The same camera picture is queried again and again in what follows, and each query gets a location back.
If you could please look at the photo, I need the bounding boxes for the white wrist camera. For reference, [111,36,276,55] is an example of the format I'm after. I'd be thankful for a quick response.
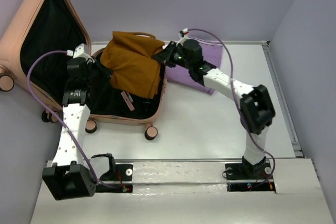
[72,44,92,60]
[177,28,189,45]

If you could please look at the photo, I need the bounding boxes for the purple shorts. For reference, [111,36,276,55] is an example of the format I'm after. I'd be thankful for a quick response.
[166,38,223,95]

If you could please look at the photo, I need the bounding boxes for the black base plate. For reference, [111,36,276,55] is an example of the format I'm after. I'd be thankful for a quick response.
[96,163,133,194]
[222,162,276,193]

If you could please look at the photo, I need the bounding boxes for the pink cosmetic box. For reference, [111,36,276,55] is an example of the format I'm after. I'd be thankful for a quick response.
[121,91,135,111]

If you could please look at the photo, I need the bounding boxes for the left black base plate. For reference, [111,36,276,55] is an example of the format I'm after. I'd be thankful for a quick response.
[96,163,133,194]

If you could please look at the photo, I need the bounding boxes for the pink hard-shell suitcase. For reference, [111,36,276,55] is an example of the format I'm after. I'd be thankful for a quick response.
[1,0,166,140]

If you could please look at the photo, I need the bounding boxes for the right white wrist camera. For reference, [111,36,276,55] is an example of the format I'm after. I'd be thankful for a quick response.
[177,28,189,45]

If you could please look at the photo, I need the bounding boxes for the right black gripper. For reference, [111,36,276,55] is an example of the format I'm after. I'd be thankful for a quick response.
[153,40,194,69]

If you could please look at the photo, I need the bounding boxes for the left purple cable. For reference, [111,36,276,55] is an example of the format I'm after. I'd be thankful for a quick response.
[27,50,119,189]

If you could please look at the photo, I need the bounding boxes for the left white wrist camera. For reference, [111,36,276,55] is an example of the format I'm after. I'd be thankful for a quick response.
[72,44,92,60]

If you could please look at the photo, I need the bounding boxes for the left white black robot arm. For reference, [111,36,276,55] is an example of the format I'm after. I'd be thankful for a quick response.
[43,57,102,200]

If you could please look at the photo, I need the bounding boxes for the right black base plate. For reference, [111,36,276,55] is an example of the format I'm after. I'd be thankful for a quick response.
[222,162,276,193]

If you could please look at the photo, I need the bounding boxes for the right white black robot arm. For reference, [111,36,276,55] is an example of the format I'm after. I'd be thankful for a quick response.
[152,39,275,178]

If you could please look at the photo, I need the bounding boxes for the mustard brown trousers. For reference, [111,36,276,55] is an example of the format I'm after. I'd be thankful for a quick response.
[100,31,165,99]

